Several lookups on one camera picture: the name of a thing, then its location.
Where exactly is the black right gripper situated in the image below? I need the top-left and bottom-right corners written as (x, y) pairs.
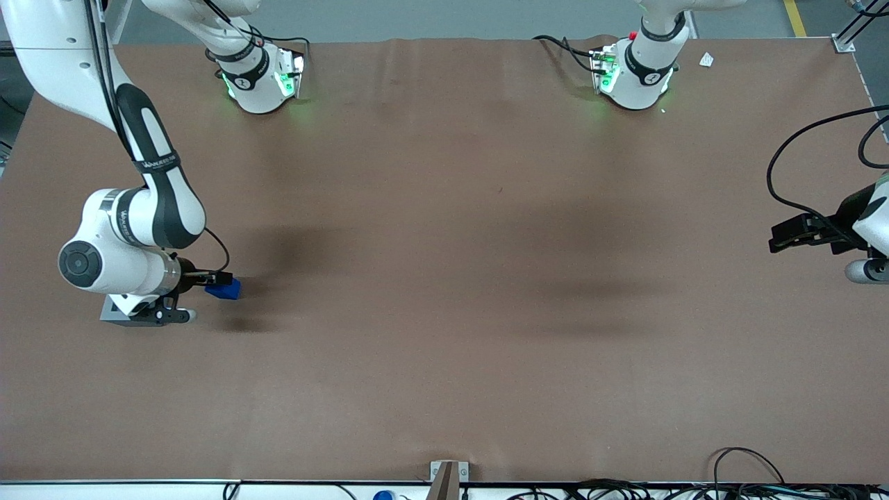
top-left (171, 258), bottom-right (235, 298)

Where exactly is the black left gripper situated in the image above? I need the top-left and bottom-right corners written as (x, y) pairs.
top-left (768, 183), bottom-right (878, 255)

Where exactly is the gray square socket base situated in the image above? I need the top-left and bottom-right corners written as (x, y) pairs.
top-left (99, 294), bottom-right (140, 327)

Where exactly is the yellow floor tape strip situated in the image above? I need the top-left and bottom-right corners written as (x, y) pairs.
top-left (783, 0), bottom-right (808, 38)

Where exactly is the brown paper table cover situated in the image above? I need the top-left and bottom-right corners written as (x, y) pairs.
top-left (0, 35), bottom-right (889, 484)

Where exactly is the black right arm wrist cable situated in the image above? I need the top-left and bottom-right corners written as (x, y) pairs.
top-left (83, 0), bottom-right (231, 276)

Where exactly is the long black left arm cable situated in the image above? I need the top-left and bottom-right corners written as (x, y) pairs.
top-left (766, 104), bottom-right (889, 233)

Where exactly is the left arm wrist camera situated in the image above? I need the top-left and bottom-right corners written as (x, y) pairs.
top-left (845, 258), bottom-right (889, 285)

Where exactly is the short black looped cable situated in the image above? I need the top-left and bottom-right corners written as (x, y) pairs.
top-left (858, 114), bottom-right (889, 169)

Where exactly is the aluminium frame post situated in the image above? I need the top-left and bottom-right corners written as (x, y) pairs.
top-left (832, 0), bottom-right (889, 54)

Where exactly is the black cable loop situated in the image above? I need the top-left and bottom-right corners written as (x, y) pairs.
top-left (713, 447), bottom-right (786, 487)

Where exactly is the black right base cable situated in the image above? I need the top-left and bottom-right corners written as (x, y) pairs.
top-left (247, 28), bottom-right (311, 74)

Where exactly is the black base cable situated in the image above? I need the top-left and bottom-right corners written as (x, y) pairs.
top-left (533, 35), bottom-right (608, 76)
top-left (247, 28), bottom-right (311, 74)

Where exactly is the black left base cable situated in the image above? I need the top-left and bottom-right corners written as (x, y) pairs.
top-left (533, 35), bottom-right (608, 76)

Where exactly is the metal bracket with brown post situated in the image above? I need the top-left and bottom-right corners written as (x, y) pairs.
top-left (426, 460), bottom-right (470, 500)

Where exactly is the black cable bundle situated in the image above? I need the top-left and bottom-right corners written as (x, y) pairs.
top-left (506, 478), bottom-right (889, 500)

